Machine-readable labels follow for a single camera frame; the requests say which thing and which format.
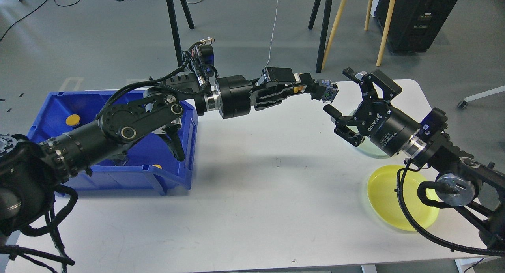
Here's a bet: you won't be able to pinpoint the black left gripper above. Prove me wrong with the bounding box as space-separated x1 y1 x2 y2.
216 67 327 119

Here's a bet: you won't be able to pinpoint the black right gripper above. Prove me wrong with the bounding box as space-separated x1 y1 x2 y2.
323 68 419 156

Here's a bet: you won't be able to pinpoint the yellow push button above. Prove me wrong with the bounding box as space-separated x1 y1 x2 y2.
293 79 339 103

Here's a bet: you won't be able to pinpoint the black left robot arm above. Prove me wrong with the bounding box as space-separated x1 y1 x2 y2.
1 38 338 271

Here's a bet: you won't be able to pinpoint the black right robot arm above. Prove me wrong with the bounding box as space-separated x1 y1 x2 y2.
324 68 505 257

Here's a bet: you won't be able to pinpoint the light green plate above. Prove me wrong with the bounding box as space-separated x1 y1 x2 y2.
344 107 391 159

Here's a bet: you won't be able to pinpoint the yellow plate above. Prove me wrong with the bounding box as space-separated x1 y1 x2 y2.
367 165 440 232

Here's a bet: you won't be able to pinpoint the yellow push button left corner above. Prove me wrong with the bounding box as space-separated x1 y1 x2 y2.
65 114 81 129

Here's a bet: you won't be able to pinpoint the white caster stand leg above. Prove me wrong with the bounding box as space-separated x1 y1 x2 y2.
457 85 505 109

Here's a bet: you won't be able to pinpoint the black equipment case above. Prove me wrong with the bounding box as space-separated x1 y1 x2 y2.
387 0 458 54

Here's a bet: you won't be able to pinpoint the black stand legs centre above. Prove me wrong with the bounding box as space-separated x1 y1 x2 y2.
308 0 333 72

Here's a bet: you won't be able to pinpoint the wooden easel legs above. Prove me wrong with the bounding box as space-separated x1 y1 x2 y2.
317 0 399 71

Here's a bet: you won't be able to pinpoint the blue plastic storage bin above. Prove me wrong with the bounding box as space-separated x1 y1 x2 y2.
27 90 198 195

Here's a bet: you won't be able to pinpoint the black tripod legs left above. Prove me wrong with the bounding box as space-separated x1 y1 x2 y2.
164 0 195 68

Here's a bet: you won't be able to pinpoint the white power cable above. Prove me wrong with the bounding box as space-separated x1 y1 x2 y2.
264 0 281 70

